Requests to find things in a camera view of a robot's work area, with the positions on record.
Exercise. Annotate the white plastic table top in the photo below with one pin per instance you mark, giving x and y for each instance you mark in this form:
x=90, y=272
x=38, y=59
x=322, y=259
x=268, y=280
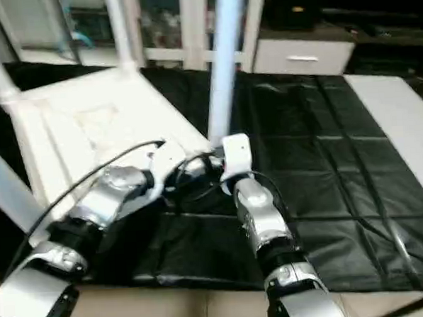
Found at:
x=89, y=129

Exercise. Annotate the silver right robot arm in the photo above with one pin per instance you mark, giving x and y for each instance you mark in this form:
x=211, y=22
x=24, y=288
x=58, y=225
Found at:
x=272, y=226

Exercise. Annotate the teal floor stand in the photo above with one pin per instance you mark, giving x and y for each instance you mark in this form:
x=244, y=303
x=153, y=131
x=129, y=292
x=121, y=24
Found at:
x=81, y=36

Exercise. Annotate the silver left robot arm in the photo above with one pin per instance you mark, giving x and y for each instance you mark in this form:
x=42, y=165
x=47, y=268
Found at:
x=87, y=222

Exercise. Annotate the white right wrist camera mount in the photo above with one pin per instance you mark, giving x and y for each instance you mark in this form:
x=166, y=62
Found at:
x=236, y=156

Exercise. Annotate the black plastic mat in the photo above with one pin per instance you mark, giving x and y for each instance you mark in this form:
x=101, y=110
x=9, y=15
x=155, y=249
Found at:
x=325, y=167

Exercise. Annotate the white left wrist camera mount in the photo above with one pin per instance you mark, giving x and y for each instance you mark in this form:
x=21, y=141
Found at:
x=165, y=161

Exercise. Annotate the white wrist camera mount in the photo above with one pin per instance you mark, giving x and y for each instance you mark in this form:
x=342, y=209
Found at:
x=165, y=161
x=236, y=156

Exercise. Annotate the white glass door cabinet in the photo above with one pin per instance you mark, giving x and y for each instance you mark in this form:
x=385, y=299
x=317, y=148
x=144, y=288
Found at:
x=176, y=25

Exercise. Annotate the black box device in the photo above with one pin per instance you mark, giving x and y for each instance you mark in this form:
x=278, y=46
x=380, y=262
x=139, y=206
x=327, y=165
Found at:
x=296, y=12

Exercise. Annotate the white drawer unit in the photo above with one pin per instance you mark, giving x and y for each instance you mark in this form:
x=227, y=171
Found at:
x=302, y=56

